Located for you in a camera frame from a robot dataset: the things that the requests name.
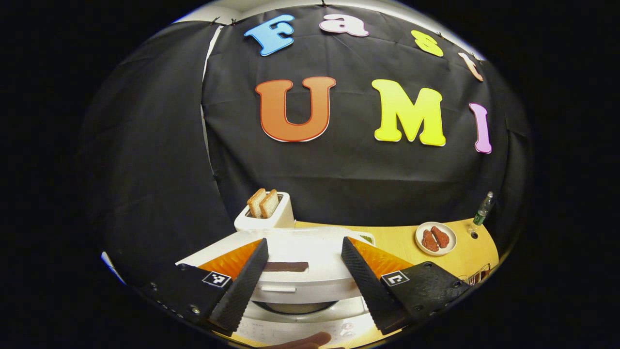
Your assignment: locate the metal wire chopstick holder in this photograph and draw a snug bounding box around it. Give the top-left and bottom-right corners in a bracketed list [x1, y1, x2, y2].
[458, 263, 492, 286]

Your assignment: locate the white rice cooker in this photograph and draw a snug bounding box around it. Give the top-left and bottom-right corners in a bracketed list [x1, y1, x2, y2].
[175, 227, 403, 347]

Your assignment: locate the white toaster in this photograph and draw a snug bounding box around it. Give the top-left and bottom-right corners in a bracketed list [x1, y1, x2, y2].
[234, 191, 295, 231]

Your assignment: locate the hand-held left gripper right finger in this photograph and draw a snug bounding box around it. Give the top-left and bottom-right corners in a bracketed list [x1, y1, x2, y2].
[341, 237, 473, 336]

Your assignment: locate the white round plate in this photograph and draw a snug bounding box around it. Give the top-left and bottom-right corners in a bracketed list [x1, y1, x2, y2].
[415, 222, 457, 256]

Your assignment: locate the toasted bread slice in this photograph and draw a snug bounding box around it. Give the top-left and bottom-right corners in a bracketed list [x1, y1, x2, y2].
[247, 189, 266, 219]
[259, 189, 279, 219]

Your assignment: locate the clear plastic water bottle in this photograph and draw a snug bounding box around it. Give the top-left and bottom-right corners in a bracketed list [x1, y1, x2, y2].
[472, 191, 496, 228]

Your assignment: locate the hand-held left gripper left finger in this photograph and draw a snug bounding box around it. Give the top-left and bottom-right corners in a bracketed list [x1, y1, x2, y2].
[140, 238, 269, 335]

